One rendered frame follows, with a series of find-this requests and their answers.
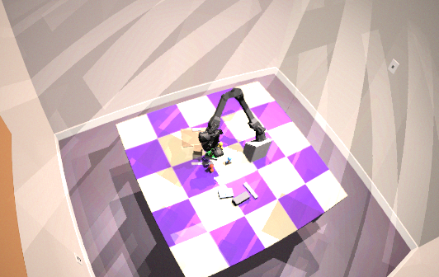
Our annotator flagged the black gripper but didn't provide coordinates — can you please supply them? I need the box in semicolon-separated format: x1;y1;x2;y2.
210;139;224;158

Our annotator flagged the white inspection card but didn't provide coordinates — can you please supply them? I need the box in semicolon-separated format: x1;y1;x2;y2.
214;171;233;187

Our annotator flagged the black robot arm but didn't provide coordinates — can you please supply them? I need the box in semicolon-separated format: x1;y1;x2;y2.
198;87;267;152

